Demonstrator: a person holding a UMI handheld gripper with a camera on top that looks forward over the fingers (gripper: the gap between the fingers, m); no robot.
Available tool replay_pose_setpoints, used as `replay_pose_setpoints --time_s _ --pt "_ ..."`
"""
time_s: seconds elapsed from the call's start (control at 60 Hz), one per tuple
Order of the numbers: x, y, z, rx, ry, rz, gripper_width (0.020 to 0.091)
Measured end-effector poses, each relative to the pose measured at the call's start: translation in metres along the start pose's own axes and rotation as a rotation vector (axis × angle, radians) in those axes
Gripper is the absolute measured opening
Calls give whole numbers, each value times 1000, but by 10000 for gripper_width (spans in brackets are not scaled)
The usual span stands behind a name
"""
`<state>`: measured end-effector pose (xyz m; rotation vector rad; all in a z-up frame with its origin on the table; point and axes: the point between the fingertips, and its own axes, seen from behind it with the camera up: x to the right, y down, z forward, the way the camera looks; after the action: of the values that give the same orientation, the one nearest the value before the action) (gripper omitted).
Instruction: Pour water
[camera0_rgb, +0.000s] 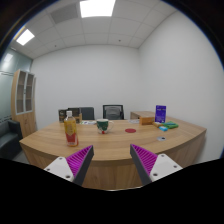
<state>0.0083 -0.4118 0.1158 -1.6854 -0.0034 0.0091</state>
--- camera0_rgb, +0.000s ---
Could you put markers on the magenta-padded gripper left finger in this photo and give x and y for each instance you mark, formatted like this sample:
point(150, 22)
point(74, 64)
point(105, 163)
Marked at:
point(58, 166)

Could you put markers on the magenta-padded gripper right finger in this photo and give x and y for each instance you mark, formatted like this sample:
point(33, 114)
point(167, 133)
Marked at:
point(165, 165)

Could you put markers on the orange drink bottle white cap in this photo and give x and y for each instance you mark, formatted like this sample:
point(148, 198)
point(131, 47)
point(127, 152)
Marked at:
point(71, 131)

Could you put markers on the small white round item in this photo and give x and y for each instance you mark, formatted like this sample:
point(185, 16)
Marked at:
point(162, 138)

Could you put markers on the small blue packet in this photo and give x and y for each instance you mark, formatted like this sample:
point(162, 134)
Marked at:
point(163, 128)

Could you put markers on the green packet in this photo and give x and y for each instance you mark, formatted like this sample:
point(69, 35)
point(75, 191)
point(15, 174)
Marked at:
point(171, 125)

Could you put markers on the small tan box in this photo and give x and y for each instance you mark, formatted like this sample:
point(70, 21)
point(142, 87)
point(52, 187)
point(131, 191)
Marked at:
point(157, 124)

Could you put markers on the orange box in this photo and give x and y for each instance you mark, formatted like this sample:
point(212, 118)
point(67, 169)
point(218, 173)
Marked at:
point(146, 120)

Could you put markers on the flat round red coaster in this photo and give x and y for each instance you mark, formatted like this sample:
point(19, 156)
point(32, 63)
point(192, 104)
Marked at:
point(130, 130)

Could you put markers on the purple pouch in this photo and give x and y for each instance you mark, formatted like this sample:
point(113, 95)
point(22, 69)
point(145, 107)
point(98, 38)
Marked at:
point(160, 114)

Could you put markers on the dark brown printed box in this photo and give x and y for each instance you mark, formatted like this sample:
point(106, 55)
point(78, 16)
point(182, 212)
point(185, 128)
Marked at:
point(62, 115)

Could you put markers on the brown cardboard box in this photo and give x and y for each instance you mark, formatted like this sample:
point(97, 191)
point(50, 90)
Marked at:
point(78, 118)

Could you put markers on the white paper sheet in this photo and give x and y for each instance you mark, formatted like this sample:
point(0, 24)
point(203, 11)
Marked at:
point(133, 121)

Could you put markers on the black sofa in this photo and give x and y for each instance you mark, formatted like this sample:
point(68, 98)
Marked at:
point(10, 140)

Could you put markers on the wooden shelf unit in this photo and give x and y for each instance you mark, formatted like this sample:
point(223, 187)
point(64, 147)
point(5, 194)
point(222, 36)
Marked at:
point(23, 123)

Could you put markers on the wooden side desk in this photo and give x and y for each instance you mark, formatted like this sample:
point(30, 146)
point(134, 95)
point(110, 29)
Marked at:
point(141, 114)

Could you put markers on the black box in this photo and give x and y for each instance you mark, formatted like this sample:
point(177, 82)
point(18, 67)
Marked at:
point(74, 111)

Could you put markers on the green mug white inside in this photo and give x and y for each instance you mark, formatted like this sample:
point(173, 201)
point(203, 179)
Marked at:
point(102, 126)

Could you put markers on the dark grey padded chair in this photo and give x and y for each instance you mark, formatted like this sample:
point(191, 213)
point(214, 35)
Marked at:
point(87, 113)

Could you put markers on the black mesh office chair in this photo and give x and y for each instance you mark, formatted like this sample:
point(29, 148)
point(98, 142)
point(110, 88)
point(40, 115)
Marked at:
point(113, 112)

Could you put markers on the ceiling air vent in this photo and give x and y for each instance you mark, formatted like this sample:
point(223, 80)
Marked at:
point(64, 13)

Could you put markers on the large square ceiling light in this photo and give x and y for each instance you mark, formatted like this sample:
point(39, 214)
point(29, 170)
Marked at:
point(97, 8)

